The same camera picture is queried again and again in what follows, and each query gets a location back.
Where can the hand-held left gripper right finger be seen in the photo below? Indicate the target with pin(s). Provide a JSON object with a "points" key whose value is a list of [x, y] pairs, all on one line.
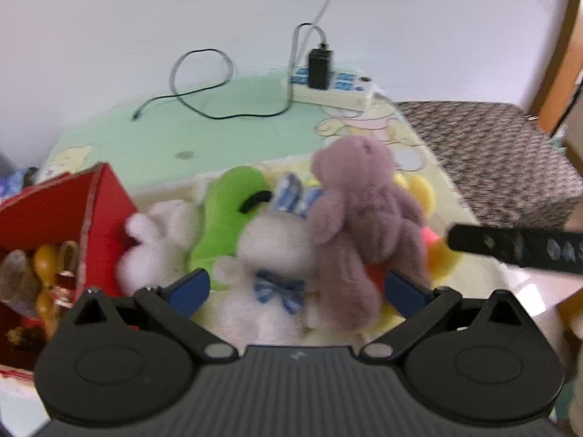
{"points": [[405, 296]]}

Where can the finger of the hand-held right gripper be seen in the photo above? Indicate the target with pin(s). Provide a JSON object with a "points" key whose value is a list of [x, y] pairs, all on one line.
{"points": [[501, 246]]}

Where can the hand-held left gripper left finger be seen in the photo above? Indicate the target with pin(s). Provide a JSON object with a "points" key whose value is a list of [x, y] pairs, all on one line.
{"points": [[189, 289]]}

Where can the yellow tiger plush pink shirt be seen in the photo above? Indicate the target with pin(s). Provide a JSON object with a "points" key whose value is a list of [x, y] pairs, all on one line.
{"points": [[439, 259]]}

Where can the small white bunny plush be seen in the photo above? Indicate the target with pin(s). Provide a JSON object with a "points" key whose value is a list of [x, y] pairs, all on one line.
{"points": [[155, 246]]}

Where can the green plush toy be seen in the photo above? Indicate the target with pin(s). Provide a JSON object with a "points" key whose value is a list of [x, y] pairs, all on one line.
{"points": [[218, 218]]}

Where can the purple teddy bear plush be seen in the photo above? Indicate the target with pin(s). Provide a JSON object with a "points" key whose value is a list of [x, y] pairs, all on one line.
{"points": [[364, 218]]}

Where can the white bunny plush checkered ears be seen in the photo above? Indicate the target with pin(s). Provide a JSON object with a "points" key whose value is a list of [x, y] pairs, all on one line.
{"points": [[273, 246]]}

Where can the red cardboard box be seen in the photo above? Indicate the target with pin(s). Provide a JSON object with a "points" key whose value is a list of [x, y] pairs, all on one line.
{"points": [[107, 218]]}

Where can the brown patterned mattress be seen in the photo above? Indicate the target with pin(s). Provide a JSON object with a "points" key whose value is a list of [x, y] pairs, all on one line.
{"points": [[492, 154]]}

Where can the orange plastic toy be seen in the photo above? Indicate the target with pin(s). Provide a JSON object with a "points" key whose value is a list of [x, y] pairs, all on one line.
{"points": [[45, 264]]}

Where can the cartoon printed blanket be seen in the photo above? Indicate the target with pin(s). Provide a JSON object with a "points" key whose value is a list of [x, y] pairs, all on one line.
{"points": [[205, 136]]}

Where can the grey translucent toy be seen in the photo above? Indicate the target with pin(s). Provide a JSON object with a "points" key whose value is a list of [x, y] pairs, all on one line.
{"points": [[18, 277]]}

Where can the white power strip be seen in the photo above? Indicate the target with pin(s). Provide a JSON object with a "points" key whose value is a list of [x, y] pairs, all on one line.
{"points": [[328, 95]]}

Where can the black charger plug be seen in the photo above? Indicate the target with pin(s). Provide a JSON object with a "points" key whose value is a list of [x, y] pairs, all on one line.
{"points": [[321, 70]]}

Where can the wooden door frame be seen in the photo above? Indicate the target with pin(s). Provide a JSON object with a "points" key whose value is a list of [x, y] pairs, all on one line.
{"points": [[564, 54]]}

